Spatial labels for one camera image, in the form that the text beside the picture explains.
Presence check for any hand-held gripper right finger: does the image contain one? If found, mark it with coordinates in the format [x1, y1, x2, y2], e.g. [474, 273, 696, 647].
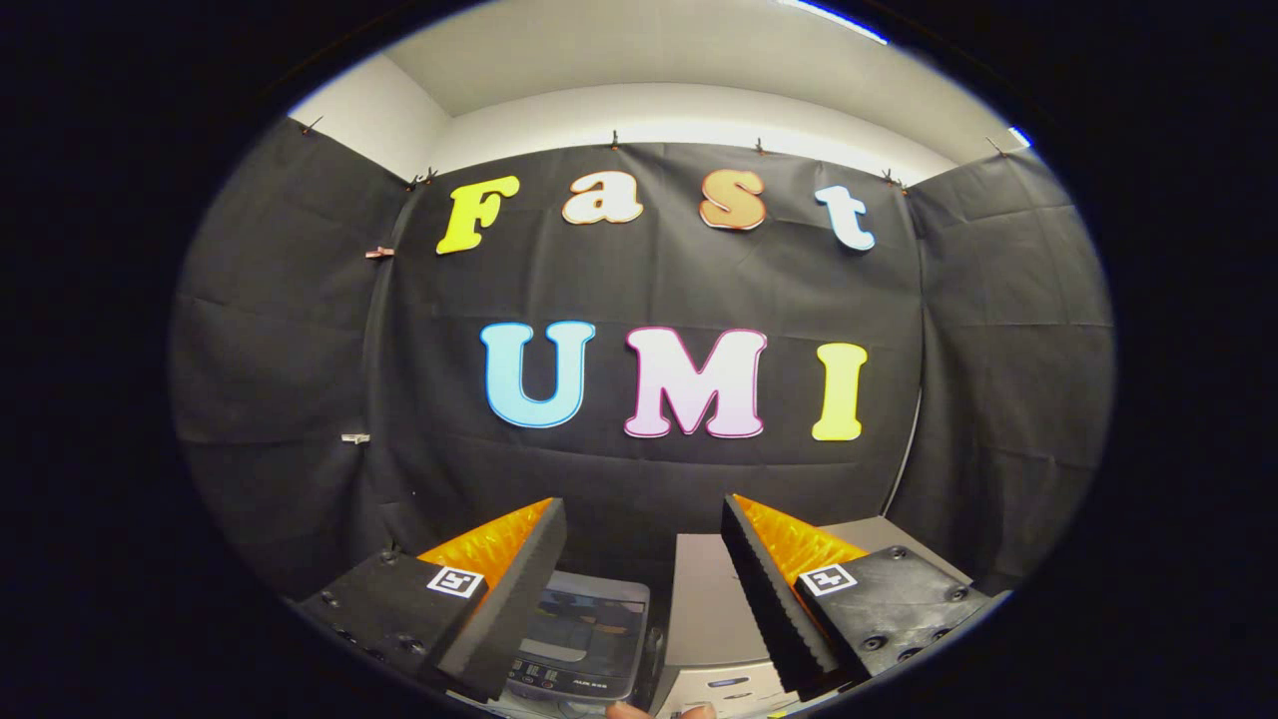
[721, 494, 1002, 702]

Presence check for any dark grey washing machine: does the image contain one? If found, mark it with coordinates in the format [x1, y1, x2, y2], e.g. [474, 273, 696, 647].
[499, 571, 666, 719]

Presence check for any black backdrop cloth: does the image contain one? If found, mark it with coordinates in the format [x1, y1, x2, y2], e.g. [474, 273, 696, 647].
[170, 118, 1116, 600]

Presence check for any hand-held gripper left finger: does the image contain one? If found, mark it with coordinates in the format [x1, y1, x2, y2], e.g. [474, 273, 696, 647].
[298, 497, 568, 703]

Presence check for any white frame pole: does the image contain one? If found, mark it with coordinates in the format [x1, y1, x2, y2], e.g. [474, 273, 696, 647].
[882, 387, 926, 517]

